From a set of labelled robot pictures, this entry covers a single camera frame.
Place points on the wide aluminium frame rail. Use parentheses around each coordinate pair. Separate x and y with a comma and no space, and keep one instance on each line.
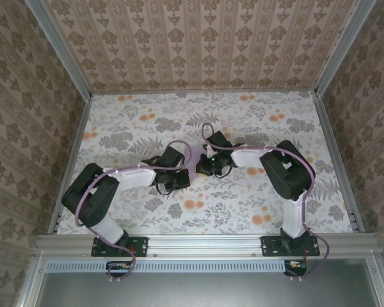
(204,246)

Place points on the black connector board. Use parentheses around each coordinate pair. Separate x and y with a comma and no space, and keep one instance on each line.
(118,265)
(296,266)

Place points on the purple paper sheet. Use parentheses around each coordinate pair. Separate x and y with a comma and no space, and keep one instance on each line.
(196,153)

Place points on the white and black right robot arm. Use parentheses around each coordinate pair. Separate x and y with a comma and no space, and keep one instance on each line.
(246,156)

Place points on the aluminium table side rail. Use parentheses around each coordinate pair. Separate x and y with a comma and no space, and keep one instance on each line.
(80,128)
(336,160)

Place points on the aluminium frame corner post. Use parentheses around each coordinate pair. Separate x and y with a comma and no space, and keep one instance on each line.
(345,48)
(60,51)

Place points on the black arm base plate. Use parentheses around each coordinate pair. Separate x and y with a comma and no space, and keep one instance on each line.
(137,246)
(270,246)

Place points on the grey sheet metal panel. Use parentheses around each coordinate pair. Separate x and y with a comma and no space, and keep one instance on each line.
(195,291)

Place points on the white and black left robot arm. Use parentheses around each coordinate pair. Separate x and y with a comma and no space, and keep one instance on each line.
(137,177)

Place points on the thin aluminium wall rail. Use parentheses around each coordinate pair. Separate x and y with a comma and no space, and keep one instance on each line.
(211,92)

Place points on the floral patterned table cover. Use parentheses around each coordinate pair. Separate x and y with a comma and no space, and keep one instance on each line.
(211,208)

